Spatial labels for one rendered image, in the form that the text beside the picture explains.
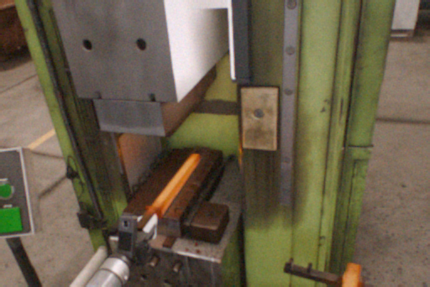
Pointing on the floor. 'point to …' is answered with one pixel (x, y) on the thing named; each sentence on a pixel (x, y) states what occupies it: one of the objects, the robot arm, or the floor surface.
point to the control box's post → (23, 261)
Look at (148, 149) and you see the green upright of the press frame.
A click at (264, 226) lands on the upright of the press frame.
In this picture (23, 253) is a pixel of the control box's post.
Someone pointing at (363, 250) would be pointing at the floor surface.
